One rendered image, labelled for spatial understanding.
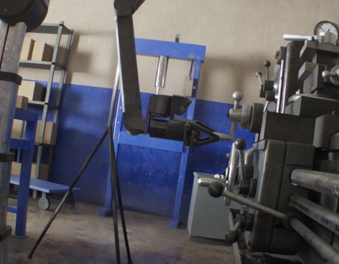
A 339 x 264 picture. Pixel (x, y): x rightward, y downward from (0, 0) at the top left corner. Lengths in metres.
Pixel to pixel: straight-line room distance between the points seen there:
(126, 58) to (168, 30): 4.13
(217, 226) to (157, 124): 2.70
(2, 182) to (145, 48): 3.85
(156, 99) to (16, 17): 0.49
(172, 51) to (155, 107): 3.56
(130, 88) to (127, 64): 0.08
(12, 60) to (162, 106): 0.47
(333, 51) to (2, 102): 1.00
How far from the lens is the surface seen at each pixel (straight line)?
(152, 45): 5.01
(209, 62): 5.46
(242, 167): 1.31
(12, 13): 1.29
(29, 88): 5.46
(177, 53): 4.96
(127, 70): 1.45
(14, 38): 1.34
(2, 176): 1.31
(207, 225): 4.03
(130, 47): 1.47
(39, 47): 5.49
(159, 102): 1.42
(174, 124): 1.40
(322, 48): 1.51
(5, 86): 1.31
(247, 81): 5.43
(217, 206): 4.02
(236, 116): 1.40
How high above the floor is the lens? 0.74
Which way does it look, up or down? 2 degrees up
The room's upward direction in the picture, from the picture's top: 8 degrees clockwise
